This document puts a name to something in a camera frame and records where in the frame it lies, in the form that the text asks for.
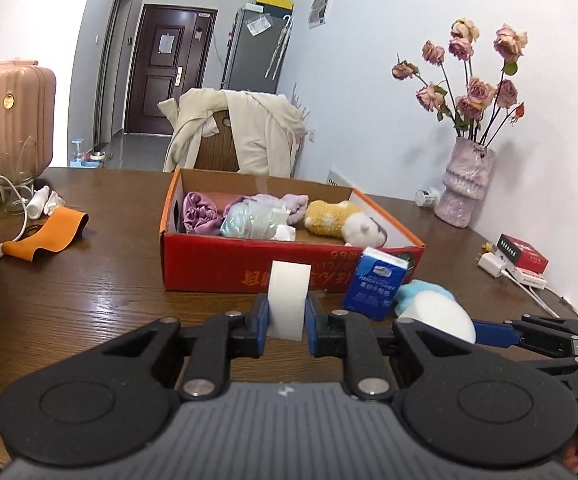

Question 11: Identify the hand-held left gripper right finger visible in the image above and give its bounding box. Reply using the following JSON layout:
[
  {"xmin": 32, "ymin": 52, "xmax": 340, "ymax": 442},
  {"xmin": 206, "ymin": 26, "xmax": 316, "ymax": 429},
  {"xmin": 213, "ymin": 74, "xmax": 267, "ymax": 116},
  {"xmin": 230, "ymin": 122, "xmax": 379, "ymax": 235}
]
[{"xmin": 305, "ymin": 291, "xmax": 474, "ymax": 403}]

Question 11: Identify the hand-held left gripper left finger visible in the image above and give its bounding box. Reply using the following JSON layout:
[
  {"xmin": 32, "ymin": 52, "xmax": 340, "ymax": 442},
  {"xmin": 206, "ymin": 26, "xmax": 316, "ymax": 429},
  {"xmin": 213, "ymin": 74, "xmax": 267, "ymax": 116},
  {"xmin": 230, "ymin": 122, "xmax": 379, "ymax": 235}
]
[{"xmin": 101, "ymin": 292, "xmax": 271, "ymax": 402}]

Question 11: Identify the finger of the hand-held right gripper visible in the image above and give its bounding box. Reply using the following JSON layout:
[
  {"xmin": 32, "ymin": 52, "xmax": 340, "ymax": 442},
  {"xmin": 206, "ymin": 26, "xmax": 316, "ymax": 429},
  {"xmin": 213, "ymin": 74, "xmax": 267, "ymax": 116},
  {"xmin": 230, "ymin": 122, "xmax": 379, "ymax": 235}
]
[
  {"xmin": 521, "ymin": 356, "xmax": 578, "ymax": 379},
  {"xmin": 471, "ymin": 312, "xmax": 578, "ymax": 359}
]

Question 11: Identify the white foam block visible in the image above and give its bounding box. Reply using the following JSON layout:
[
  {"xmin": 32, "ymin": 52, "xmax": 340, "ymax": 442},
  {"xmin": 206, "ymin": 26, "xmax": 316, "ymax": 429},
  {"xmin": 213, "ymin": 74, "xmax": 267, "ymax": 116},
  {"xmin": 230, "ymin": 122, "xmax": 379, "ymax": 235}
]
[{"xmin": 267, "ymin": 261, "xmax": 312, "ymax": 342}]

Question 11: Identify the light blue plush toy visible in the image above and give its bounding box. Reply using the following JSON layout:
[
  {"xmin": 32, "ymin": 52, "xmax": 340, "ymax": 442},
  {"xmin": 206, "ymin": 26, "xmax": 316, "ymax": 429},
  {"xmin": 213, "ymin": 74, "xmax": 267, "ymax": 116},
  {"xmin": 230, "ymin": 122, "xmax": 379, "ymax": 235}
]
[{"xmin": 394, "ymin": 280, "xmax": 477, "ymax": 345}]

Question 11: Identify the red cardboard box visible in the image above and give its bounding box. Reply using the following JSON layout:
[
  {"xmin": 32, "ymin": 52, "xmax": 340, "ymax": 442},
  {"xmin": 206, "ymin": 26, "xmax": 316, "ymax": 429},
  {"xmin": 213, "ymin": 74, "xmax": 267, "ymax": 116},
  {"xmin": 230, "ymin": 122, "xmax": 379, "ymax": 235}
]
[{"xmin": 160, "ymin": 167, "xmax": 426, "ymax": 294}]

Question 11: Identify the yellow and white plush toy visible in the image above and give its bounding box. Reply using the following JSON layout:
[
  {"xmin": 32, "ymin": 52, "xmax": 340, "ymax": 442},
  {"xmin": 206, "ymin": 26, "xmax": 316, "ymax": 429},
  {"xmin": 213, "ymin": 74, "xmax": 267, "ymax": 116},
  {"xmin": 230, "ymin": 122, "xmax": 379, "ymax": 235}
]
[{"xmin": 304, "ymin": 200, "xmax": 388, "ymax": 248}]

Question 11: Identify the lilac knitted cloth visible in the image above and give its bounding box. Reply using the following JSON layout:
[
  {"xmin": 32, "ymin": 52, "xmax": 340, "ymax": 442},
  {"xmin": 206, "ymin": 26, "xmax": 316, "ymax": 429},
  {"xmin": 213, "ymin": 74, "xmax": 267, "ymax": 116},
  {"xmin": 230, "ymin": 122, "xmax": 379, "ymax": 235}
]
[{"xmin": 224, "ymin": 192, "xmax": 310, "ymax": 227}]

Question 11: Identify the mauve cloth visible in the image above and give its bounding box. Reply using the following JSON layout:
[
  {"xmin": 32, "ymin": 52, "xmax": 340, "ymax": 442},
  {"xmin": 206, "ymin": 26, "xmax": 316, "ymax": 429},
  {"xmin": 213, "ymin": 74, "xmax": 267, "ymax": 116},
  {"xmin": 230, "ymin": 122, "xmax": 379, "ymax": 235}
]
[{"xmin": 183, "ymin": 191, "xmax": 226, "ymax": 235}]

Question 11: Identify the person's right hand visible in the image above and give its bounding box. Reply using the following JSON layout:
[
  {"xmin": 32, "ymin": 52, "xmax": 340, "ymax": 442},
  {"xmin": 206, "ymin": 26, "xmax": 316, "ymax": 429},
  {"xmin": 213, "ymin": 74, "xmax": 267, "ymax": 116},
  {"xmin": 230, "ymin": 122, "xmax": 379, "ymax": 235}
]
[{"xmin": 561, "ymin": 432, "xmax": 578, "ymax": 476}]

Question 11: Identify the white power strip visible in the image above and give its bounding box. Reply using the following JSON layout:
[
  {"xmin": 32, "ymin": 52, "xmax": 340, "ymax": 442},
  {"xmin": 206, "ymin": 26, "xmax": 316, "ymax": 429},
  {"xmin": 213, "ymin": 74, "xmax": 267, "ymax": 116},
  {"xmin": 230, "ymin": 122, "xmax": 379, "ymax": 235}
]
[{"xmin": 506, "ymin": 265, "xmax": 548, "ymax": 289}]

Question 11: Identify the white charger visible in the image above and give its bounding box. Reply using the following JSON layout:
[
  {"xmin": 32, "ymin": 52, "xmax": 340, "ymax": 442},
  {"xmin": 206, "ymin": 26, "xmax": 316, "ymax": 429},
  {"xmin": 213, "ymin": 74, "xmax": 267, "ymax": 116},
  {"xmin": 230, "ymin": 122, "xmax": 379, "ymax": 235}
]
[{"xmin": 478, "ymin": 251, "xmax": 508, "ymax": 277}]

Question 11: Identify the blue tissue pack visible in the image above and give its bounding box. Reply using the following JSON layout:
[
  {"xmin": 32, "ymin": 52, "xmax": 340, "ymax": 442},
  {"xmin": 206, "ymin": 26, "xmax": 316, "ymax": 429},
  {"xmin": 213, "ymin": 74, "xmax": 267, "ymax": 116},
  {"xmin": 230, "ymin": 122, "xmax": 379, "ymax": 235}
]
[{"xmin": 343, "ymin": 246, "xmax": 414, "ymax": 322}]

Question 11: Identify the red and black box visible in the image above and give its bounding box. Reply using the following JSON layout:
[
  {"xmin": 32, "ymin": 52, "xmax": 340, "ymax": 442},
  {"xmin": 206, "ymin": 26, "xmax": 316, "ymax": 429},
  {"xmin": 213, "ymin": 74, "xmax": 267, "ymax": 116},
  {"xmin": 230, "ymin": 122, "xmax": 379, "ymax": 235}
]
[{"xmin": 496, "ymin": 233, "xmax": 550, "ymax": 271}]

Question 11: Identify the clear plastic pack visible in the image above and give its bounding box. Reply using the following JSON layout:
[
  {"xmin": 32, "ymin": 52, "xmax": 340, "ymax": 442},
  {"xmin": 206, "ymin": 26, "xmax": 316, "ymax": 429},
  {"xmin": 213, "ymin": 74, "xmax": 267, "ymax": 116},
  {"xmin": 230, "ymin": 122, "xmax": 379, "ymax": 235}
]
[{"xmin": 220, "ymin": 195, "xmax": 298, "ymax": 241}]

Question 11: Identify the pink textured vase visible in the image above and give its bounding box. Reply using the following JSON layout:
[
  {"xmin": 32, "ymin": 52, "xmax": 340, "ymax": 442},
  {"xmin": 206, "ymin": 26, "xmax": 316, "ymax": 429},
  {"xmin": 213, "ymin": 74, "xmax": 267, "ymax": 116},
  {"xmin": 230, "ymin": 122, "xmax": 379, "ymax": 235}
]
[{"xmin": 434, "ymin": 137, "xmax": 497, "ymax": 229}]

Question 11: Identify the small white bottle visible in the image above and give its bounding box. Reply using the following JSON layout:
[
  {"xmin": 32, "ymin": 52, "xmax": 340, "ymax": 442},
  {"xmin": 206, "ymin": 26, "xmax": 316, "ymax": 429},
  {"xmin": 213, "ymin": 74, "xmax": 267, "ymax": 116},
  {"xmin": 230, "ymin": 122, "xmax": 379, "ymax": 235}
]
[{"xmin": 415, "ymin": 187, "xmax": 442, "ymax": 208}]

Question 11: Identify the wooden chair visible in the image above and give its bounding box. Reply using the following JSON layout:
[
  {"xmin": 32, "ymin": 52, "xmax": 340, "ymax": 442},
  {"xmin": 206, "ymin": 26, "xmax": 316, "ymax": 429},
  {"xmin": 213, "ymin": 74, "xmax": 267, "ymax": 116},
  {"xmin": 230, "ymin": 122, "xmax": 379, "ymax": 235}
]
[{"xmin": 194, "ymin": 110, "xmax": 242, "ymax": 172}]

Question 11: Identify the beige coat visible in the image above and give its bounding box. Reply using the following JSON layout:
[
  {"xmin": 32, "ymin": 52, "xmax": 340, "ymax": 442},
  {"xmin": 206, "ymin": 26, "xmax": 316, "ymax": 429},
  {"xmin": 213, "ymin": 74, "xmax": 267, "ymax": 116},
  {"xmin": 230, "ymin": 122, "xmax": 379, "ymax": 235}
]
[{"xmin": 158, "ymin": 87, "xmax": 309, "ymax": 179}]

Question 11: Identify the white crumpled tissue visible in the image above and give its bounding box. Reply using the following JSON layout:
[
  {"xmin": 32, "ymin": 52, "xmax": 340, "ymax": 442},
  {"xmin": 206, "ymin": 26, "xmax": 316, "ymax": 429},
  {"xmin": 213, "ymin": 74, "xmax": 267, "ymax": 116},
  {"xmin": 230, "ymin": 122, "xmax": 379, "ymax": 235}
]
[{"xmin": 44, "ymin": 191, "xmax": 68, "ymax": 217}]

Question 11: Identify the bunch of dried pink roses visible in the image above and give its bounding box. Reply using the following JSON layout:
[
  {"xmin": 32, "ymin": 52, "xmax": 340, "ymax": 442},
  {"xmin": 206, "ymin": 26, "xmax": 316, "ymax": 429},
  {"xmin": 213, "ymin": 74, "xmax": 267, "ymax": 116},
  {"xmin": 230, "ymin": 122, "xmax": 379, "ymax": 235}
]
[{"xmin": 391, "ymin": 17, "xmax": 528, "ymax": 150}]

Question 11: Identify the blue pet feeder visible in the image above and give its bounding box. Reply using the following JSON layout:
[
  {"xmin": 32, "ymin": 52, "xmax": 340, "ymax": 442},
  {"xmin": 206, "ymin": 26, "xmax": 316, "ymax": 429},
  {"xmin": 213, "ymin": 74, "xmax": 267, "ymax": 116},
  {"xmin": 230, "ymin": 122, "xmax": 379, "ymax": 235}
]
[{"xmin": 69, "ymin": 139, "xmax": 108, "ymax": 167}]

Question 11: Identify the white spray bottle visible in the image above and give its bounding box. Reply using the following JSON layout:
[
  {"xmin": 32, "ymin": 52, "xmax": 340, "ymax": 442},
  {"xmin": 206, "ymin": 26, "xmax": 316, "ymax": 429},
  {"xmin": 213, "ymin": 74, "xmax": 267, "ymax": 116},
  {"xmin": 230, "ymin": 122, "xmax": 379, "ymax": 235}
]
[{"xmin": 25, "ymin": 185, "xmax": 52, "ymax": 220}]

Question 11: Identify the dark brown entrance door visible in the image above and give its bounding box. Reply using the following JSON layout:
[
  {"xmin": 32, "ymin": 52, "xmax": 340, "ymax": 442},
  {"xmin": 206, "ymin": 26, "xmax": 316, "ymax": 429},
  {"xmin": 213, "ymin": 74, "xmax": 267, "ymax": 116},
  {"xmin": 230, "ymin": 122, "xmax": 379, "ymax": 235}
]
[{"xmin": 124, "ymin": 4, "xmax": 218, "ymax": 137}]

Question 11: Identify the grey refrigerator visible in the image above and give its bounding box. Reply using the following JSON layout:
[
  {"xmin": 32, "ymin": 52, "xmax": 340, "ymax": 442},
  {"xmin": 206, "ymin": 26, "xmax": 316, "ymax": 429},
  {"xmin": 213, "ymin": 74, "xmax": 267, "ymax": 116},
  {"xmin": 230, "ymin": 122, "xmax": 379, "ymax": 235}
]
[{"xmin": 220, "ymin": 6, "xmax": 294, "ymax": 95}]

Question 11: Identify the folded pale umbrella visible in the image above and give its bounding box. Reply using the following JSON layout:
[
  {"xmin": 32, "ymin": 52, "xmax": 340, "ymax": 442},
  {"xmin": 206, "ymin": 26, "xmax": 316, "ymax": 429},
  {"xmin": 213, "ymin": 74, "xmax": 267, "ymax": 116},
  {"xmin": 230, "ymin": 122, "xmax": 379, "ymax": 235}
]
[{"xmin": 266, "ymin": 15, "xmax": 294, "ymax": 81}]

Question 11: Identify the clear drinking glass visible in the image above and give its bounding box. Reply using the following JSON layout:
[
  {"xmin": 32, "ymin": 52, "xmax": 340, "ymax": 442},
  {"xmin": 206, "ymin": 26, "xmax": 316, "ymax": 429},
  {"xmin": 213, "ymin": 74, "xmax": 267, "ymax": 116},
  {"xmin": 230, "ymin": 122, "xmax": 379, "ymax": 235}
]
[{"xmin": 0, "ymin": 140, "xmax": 38, "ymax": 213}]

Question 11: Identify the grey side door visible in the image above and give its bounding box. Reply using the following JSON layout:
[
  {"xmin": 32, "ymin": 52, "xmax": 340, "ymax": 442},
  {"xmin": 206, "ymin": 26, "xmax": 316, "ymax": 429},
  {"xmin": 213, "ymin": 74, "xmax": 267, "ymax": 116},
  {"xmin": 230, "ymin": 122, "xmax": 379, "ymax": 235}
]
[{"xmin": 93, "ymin": 0, "xmax": 134, "ymax": 153}]

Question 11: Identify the yellow and black box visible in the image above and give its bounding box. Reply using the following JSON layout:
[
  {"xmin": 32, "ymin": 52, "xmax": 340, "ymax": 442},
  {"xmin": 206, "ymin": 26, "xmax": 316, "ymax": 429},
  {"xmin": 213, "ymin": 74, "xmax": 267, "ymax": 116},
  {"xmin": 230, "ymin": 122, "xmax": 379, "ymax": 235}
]
[{"xmin": 255, "ymin": 0, "xmax": 295, "ymax": 14}]

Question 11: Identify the pink suitcase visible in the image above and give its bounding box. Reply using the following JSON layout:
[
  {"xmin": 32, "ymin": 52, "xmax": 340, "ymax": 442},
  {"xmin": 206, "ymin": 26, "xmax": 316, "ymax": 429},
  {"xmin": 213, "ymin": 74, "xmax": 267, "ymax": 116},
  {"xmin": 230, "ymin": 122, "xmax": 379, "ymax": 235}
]
[{"xmin": 0, "ymin": 60, "xmax": 58, "ymax": 171}]

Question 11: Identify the white power strip cable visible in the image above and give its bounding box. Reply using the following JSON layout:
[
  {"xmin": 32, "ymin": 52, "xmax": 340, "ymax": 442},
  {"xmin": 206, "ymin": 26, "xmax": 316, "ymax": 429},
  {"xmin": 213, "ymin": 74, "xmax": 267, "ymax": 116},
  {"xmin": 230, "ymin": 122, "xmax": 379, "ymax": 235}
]
[{"xmin": 499, "ymin": 270, "xmax": 578, "ymax": 319}]

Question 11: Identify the orange strap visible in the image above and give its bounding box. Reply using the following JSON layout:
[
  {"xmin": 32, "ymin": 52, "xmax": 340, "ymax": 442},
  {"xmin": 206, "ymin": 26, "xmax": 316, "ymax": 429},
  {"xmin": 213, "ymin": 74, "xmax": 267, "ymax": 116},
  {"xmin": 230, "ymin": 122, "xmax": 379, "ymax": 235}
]
[{"xmin": 1, "ymin": 207, "xmax": 90, "ymax": 264}]

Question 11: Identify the white charging cable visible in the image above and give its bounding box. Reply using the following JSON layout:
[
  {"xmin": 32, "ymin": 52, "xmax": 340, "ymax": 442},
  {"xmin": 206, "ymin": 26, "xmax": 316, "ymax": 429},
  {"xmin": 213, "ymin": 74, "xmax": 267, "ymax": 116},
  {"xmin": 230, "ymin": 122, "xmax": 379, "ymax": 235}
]
[{"xmin": 0, "ymin": 175, "xmax": 38, "ymax": 263}]

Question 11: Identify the wall poster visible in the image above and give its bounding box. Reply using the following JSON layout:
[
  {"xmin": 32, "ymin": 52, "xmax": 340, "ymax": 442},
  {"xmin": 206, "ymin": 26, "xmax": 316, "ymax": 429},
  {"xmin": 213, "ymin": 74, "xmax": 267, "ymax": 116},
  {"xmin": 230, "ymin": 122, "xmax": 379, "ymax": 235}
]
[{"xmin": 308, "ymin": 0, "xmax": 334, "ymax": 30}]

